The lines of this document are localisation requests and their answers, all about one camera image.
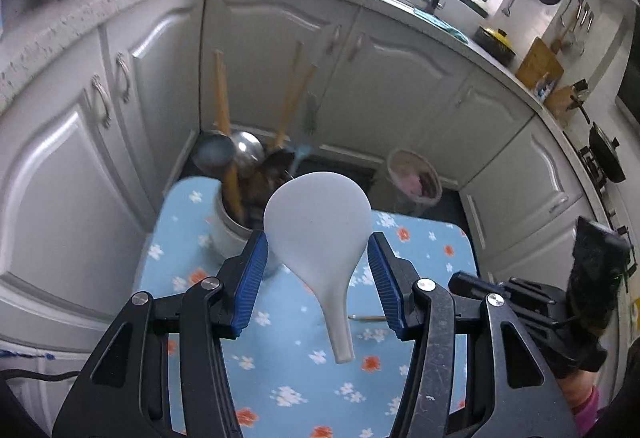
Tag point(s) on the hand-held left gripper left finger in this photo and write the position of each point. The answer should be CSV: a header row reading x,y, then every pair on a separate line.
x,y
250,283

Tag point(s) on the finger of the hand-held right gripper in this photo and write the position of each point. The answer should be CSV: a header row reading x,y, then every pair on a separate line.
x,y
475,285

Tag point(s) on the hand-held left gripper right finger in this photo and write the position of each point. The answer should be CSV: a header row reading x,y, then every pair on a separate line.
x,y
387,283

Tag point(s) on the white rice paddle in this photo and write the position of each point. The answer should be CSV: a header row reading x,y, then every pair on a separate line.
x,y
320,228

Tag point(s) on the person's right forearm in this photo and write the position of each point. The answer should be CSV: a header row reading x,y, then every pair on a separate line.
x,y
582,405

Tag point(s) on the gas stove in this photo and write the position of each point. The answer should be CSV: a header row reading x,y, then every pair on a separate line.
x,y
607,198

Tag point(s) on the white cabinet door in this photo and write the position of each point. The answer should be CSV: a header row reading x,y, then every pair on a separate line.
x,y
400,88
60,198
260,38
495,128
165,83
525,188

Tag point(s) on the woven floor basket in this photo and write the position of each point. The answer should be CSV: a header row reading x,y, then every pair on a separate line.
x,y
412,178

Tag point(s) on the black wok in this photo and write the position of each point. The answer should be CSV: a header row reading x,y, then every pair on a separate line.
x,y
605,153

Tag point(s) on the wooden knife block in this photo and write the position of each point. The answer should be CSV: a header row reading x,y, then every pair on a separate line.
x,y
565,100

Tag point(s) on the wooden cutting board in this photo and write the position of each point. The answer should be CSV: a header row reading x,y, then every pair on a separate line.
x,y
537,65

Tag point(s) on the black pot with yellow lid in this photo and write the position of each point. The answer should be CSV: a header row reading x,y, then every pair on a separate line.
x,y
495,43

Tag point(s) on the hanging kitchen tools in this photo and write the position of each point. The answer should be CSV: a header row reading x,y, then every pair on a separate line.
x,y
575,23

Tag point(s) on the teal cloth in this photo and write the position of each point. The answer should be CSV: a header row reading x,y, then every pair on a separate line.
x,y
442,25

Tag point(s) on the speckled stone countertop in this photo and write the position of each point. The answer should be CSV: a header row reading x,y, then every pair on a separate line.
x,y
75,18

